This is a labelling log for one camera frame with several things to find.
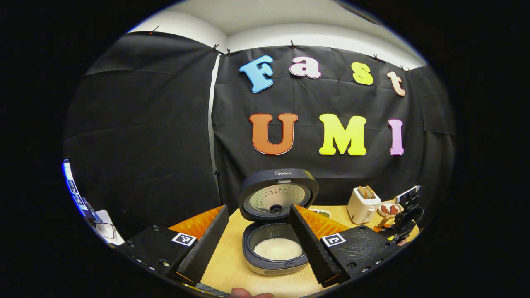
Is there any small white plate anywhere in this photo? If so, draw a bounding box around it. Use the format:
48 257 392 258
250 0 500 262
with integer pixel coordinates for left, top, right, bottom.
378 201 402 219

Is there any white rice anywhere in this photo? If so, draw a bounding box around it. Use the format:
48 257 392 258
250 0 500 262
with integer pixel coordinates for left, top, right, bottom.
253 238 304 261

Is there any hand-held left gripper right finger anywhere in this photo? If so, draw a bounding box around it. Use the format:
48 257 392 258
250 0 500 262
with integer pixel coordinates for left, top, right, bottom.
289 204 402 289

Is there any dark grey rice cooker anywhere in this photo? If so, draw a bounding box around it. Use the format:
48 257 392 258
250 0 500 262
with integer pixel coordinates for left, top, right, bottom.
238 168 320 276

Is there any white toaster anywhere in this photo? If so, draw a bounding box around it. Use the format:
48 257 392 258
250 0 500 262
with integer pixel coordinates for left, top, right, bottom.
347 185 381 224

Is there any white paper sheet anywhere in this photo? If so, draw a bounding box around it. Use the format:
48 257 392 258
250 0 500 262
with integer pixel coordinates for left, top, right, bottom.
94 210 125 246

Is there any black backdrop cloth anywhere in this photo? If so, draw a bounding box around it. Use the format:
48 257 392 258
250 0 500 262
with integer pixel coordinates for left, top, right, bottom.
63 32 457 238

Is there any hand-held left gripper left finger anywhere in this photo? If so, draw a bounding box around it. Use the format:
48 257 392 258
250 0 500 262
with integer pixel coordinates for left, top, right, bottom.
117 204 229 287

